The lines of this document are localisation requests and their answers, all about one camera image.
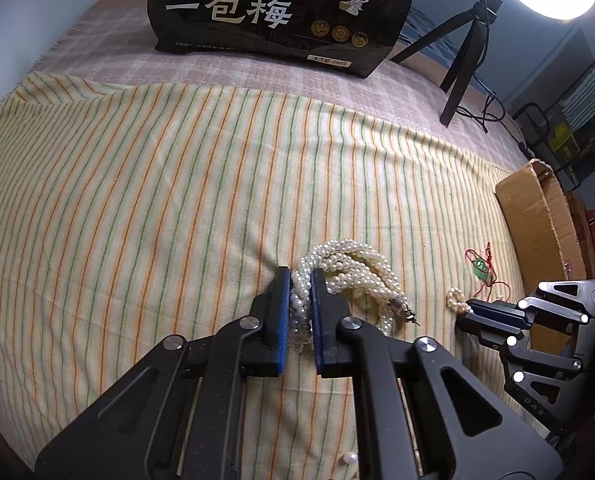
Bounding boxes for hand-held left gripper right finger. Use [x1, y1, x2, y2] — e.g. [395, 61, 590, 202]
[312, 268, 565, 480]

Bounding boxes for black tripod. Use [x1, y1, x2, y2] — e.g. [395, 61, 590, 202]
[390, 0, 505, 127]

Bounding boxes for blue patterned bed sheet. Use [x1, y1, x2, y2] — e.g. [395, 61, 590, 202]
[400, 7, 478, 91]

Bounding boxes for multi-strand pearl necklace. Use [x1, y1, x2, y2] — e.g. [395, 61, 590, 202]
[288, 240, 421, 356]

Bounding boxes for jade pendant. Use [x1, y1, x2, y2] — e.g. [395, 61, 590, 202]
[463, 242, 523, 306]

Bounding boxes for striped hanging towel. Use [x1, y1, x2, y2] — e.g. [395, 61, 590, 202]
[560, 55, 595, 131]

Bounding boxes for black printed snack bag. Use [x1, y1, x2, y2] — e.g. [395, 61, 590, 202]
[148, 0, 425, 80]

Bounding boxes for cardboard box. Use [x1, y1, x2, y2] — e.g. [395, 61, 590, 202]
[495, 158, 595, 356]

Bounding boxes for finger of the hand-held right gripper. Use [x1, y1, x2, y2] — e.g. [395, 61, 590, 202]
[465, 280, 595, 333]
[456, 316, 585, 411]

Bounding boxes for small pearl bracelet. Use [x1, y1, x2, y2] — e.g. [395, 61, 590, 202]
[446, 287, 473, 316]

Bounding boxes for pink checked bed sheet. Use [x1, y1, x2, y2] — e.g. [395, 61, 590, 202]
[32, 0, 533, 171]

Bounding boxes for yellow crate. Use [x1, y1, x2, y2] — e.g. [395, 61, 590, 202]
[550, 125, 578, 153]

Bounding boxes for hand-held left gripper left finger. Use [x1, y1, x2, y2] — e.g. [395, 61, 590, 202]
[35, 266, 292, 480]

